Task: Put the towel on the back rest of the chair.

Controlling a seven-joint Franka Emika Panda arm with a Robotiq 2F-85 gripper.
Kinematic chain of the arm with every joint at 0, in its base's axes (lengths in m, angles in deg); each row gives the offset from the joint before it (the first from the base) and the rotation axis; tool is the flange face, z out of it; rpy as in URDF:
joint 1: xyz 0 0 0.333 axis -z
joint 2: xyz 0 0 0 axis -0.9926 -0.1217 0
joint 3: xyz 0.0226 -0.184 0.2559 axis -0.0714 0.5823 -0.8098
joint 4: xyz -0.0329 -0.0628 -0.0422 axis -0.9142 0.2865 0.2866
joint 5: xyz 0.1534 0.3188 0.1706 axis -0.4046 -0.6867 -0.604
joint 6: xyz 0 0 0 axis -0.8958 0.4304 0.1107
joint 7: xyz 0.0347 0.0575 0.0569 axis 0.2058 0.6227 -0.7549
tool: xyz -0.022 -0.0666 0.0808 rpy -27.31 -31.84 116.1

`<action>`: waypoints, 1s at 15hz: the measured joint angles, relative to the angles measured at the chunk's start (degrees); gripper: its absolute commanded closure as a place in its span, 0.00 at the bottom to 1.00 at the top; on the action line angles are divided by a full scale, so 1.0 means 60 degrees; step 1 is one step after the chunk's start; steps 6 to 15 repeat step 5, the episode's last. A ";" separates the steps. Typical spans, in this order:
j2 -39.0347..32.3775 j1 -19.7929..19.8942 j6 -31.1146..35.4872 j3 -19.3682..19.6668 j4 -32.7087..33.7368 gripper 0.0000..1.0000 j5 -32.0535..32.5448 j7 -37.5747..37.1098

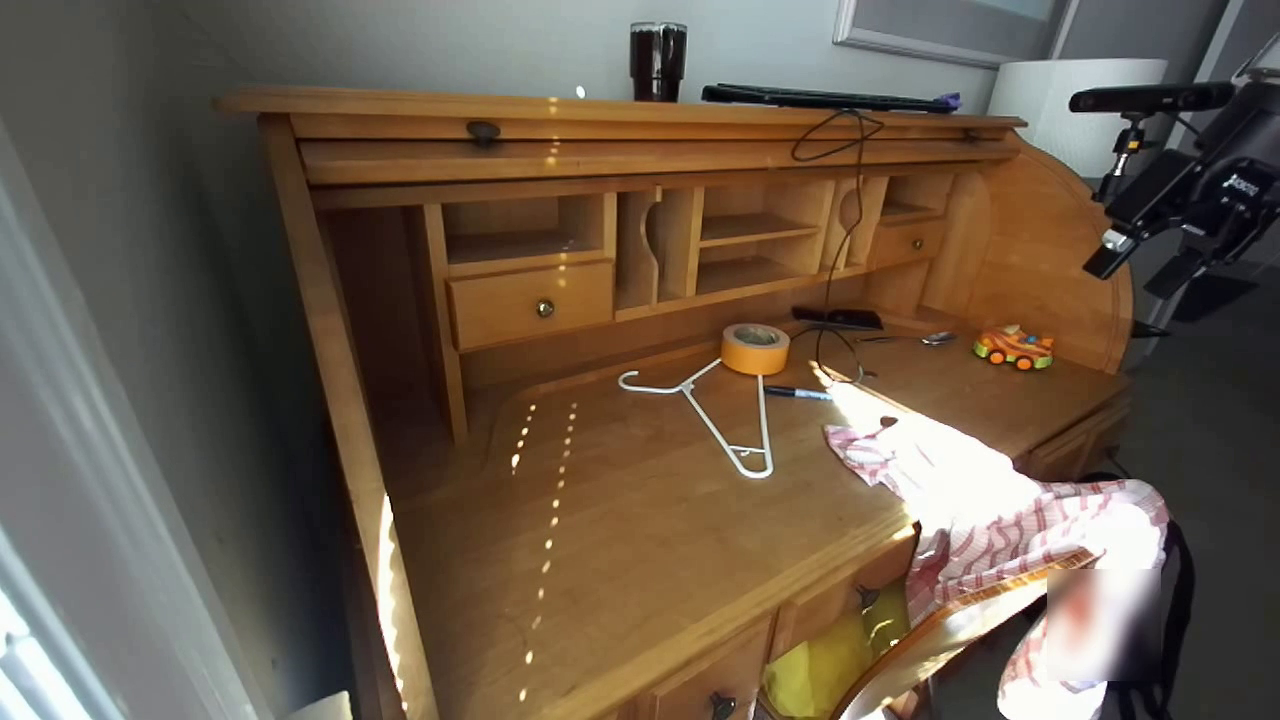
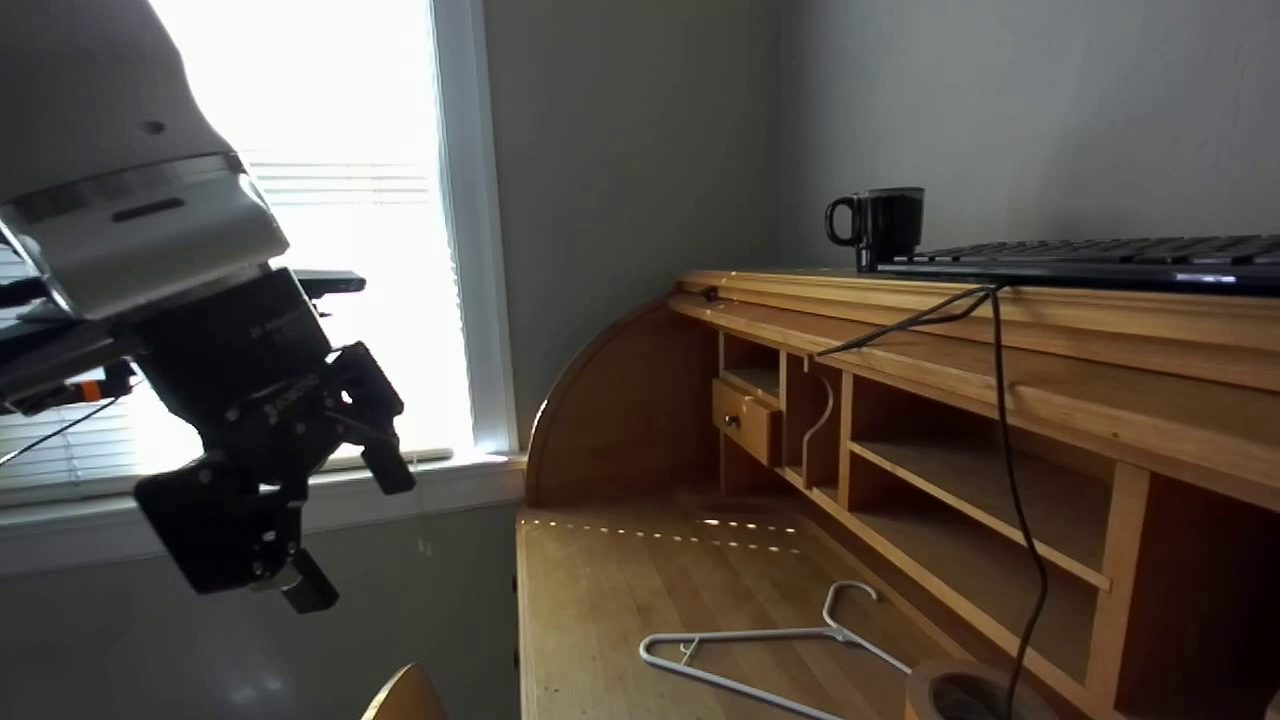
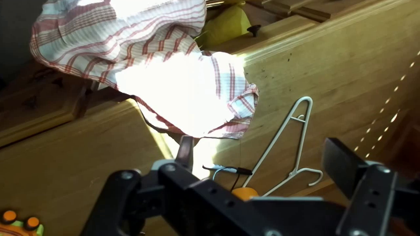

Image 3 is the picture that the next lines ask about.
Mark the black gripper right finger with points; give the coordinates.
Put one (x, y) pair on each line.
(341, 165)

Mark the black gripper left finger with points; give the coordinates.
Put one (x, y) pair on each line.
(185, 151)

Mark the red white plaid towel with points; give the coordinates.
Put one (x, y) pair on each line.
(131, 39)

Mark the orange tape roll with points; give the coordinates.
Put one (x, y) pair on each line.
(244, 193)

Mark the wooden roll-top desk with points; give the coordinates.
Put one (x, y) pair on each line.
(328, 65)

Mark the colourful toy car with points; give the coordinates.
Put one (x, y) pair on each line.
(17, 223)

